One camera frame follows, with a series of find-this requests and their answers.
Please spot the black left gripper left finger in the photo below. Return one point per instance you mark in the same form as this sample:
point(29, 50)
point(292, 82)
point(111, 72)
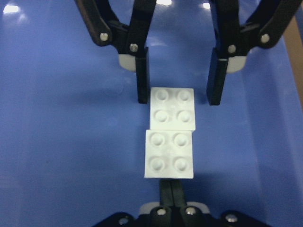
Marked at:
point(166, 193)

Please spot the blue plastic tray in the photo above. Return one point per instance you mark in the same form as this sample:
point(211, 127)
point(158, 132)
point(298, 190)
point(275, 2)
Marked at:
point(72, 133)

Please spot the white block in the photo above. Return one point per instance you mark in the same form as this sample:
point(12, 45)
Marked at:
point(168, 154)
point(172, 109)

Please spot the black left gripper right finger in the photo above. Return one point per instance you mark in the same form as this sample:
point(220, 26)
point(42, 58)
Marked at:
point(178, 193)

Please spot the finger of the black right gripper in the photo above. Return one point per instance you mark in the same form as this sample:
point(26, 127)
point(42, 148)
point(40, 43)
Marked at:
point(135, 55)
point(220, 71)

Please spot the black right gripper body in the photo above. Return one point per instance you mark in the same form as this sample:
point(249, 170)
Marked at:
point(263, 28)

